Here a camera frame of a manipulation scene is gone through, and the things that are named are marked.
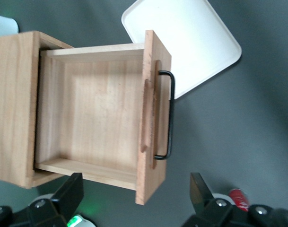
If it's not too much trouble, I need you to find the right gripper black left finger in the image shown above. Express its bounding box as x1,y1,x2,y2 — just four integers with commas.
27,172,85,227

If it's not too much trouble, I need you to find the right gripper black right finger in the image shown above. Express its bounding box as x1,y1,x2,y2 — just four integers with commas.
183,172,251,227

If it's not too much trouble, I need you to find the light wooden drawer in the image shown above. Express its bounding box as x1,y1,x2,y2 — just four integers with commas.
34,30,172,205

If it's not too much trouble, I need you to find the black metal drawer handle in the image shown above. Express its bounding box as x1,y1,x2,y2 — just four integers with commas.
154,70,175,161

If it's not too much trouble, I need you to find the oak wooden drawer cabinet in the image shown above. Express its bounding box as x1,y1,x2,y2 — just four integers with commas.
0,30,75,190

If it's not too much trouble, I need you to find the red bottle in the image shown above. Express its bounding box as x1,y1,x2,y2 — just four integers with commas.
228,188,251,212

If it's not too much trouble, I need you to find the beige plastic tray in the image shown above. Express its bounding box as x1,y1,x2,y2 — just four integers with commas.
121,0,243,100

